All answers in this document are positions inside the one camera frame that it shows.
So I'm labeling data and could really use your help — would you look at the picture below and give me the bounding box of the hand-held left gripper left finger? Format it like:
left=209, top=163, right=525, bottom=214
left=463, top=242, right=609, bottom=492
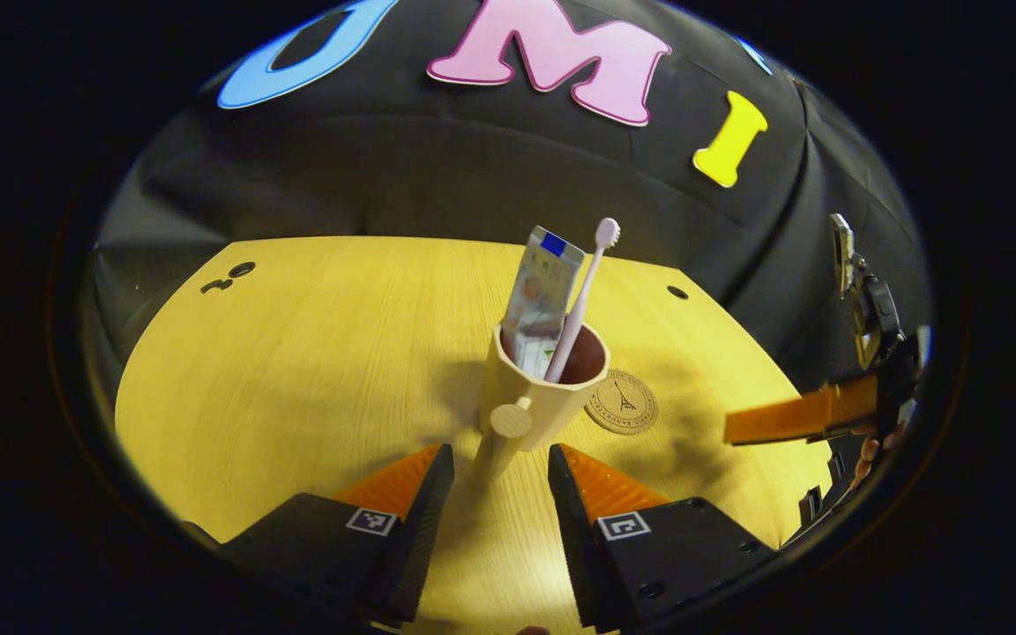
left=219, top=443, right=456, bottom=629

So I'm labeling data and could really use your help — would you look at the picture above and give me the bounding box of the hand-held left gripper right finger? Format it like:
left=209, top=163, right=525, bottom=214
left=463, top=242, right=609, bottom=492
left=548, top=443, right=778, bottom=634

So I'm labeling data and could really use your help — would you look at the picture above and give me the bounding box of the round cork coaster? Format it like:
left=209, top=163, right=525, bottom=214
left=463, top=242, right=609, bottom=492
left=585, top=370, right=659, bottom=436

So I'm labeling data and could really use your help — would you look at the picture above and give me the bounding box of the cream cup with wooden handle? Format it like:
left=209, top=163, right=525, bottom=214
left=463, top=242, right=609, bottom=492
left=471, top=319, right=610, bottom=488

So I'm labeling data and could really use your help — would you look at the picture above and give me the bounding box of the pale pink toothbrush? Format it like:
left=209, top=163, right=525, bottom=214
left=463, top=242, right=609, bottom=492
left=545, top=218, right=622, bottom=383

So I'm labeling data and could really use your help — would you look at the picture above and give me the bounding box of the white toothpaste tube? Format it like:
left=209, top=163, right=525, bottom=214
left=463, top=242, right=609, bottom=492
left=501, top=226, right=586, bottom=380

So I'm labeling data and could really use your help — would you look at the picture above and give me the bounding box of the wooden desktop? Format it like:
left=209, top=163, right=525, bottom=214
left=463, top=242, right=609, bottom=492
left=114, top=234, right=835, bottom=635

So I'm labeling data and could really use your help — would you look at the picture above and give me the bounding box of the black backdrop cloth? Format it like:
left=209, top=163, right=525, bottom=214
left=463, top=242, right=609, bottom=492
left=85, top=0, right=932, bottom=415

